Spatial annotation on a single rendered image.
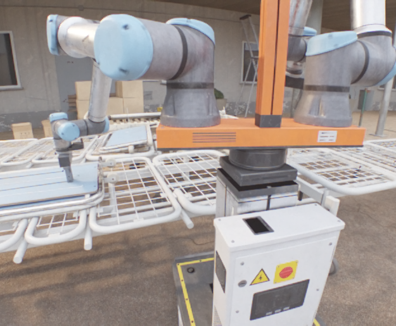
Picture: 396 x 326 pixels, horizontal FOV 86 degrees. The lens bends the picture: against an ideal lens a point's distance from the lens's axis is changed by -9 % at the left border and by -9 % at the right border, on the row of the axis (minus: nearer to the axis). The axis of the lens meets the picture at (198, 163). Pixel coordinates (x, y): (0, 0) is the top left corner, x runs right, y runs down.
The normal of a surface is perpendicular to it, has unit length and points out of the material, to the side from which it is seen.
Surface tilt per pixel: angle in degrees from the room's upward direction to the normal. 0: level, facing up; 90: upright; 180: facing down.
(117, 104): 90
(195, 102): 73
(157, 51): 98
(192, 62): 112
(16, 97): 90
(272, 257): 90
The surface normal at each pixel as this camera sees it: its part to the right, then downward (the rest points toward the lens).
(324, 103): -0.44, -0.02
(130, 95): 0.50, 0.28
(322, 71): -0.65, 0.24
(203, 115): 0.39, 0.00
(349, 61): 0.23, 0.32
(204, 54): 0.70, 0.23
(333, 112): -0.11, 0.02
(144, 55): 0.65, 0.48
